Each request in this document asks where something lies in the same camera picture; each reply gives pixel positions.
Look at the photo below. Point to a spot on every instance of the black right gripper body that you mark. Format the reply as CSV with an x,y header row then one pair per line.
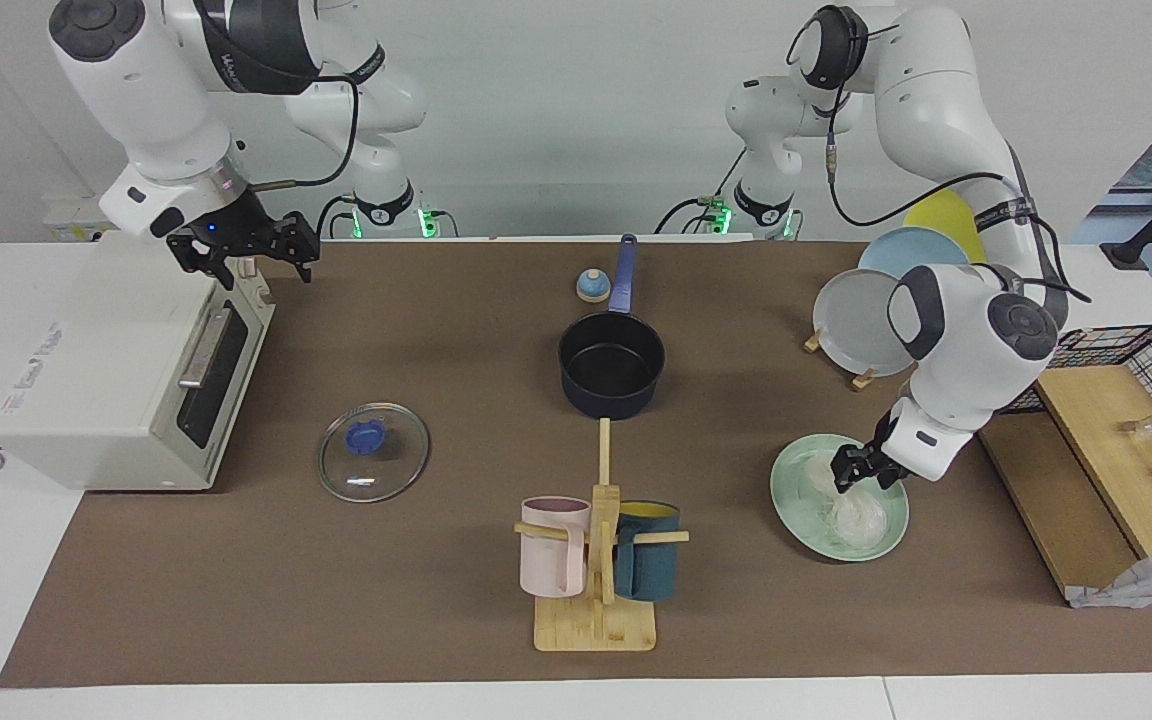
x,y
226,230

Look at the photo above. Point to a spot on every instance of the glass lid with blue knob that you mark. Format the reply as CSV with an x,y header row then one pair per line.
x,y
366,437

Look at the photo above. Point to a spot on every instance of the dark teal mug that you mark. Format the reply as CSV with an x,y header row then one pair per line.
x,y
648,570

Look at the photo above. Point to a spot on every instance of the wooden mug tree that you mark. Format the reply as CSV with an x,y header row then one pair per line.
x,y
596,625

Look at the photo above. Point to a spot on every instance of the yellow plate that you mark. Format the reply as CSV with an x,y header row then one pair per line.
x,y
946,215

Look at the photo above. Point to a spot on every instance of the beige toaster oven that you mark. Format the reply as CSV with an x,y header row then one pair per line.
x,y
86,380

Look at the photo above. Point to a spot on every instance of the pink mug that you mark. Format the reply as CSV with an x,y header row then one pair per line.
x,y
551,560

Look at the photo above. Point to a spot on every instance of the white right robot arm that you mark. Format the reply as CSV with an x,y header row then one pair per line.
x,y
136,80

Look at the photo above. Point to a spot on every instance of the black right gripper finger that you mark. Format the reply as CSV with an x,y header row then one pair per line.
x,y
216,268
304,240

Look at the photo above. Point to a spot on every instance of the brown table mat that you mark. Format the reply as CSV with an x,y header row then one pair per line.
x,y
336,600

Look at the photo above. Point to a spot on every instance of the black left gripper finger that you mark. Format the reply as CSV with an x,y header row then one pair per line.
x,y
891,478
846,478

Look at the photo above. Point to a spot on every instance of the white wall socket box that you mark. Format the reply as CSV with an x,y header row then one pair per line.
x,y
71,225

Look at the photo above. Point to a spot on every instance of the wooden plate rack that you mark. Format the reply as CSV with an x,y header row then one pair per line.
x,y
864,380

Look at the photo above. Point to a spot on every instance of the light blue plate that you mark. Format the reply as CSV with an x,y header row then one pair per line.
x,y
911,250

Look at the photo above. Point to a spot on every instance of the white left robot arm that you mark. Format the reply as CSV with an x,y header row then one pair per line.
x,y
936,100

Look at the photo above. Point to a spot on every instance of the green plate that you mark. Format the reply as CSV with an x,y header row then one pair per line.
x,y
796,510

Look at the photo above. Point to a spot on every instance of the grey plate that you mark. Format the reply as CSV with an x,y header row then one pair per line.
x,y
856,320

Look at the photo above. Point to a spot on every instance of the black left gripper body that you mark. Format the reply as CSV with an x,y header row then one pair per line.
x,y
871,450

